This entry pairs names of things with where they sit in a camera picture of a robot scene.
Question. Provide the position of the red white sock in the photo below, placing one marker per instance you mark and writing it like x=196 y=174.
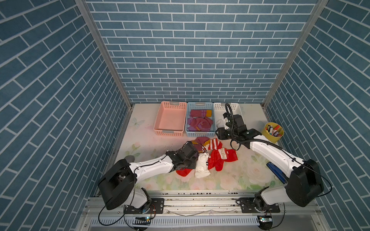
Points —
x=220 y=156

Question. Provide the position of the yellow pen cup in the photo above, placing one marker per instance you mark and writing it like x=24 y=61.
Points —
x=273 y=132

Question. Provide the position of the purple striped sock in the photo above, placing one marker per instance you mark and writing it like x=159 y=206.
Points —
x=197 y=124
x=201 y=113

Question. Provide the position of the red sock front left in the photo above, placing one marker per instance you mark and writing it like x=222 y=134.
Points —
x=183 y=172

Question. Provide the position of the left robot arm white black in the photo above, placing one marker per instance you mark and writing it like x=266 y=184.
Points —
x=118 y=185

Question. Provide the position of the light blue plastic basket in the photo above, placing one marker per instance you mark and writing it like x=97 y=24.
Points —
x=198 y=106

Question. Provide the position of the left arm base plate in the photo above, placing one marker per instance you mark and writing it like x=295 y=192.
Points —
x=156 y=205

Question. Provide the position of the white sock front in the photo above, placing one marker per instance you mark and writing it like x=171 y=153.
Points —
x=201 y=170

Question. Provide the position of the red striped sock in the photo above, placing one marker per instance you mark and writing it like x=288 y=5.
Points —
x=213 y=144

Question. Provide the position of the pink plastic basket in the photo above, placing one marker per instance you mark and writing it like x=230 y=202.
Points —
x=171 y=119

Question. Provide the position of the grey oval pad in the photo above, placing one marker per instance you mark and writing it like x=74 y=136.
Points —
x=130 y=159

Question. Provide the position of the purple sock in pile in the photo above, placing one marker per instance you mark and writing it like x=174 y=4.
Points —
x=199 y=143

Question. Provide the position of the white plastic basket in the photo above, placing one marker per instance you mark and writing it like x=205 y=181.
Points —
x=235 y=108

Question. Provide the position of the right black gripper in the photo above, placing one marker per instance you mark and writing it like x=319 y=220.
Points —
x=220 y=133

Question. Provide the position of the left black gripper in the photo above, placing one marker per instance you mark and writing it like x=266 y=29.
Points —
x=193 y=159

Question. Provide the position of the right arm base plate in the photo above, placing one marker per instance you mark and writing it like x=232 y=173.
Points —
x=251 y=204

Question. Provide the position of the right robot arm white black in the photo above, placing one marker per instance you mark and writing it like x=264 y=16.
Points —
x=302 y=180

